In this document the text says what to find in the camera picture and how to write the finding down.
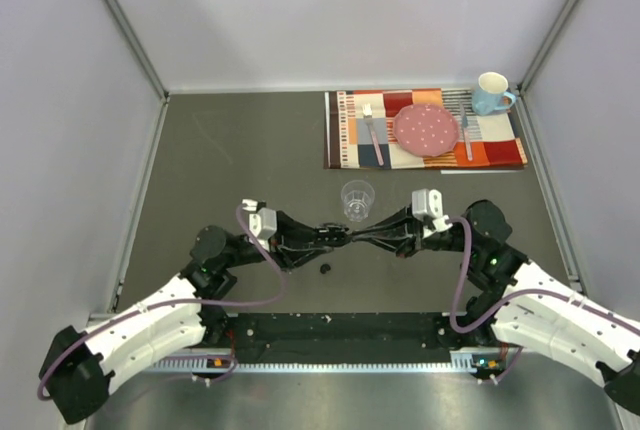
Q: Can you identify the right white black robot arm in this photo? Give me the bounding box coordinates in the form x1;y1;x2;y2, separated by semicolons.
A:
351;200;639;414

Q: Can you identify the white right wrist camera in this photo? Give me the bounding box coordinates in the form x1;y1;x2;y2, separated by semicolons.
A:
411;189;452;239

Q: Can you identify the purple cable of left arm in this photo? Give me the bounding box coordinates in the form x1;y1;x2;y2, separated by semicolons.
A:
37;204;290;401

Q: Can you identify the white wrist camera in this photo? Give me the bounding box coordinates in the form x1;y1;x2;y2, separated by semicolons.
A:
411;189;452;239
240;199;277;242

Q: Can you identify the pink polka-dot plate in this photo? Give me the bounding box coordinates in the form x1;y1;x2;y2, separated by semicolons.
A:
392;103;460;158

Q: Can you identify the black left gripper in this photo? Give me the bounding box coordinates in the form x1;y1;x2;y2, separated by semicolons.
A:
221;211;334;272

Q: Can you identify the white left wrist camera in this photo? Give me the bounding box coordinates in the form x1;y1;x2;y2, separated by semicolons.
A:
240;199;277;242

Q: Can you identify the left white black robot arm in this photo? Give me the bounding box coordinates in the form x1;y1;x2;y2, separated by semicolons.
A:
36;199;351;425

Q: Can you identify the pink-handled metal fork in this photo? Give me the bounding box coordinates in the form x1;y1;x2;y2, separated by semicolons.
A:
362;104;384;167

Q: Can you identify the clear plastic cup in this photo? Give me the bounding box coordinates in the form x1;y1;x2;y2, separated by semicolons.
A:
341;180;375;222

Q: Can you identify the light blue mug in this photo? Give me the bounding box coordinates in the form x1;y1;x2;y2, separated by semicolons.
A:
472;72;517;116

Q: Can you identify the pink-handled metal knife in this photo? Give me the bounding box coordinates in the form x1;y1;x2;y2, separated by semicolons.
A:
459;101;473;161

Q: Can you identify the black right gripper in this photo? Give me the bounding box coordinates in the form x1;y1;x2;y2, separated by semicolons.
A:
354;202;479;259

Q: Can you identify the colourful patchwork placemat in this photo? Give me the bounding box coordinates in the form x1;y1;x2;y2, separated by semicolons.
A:
324;88;528;170

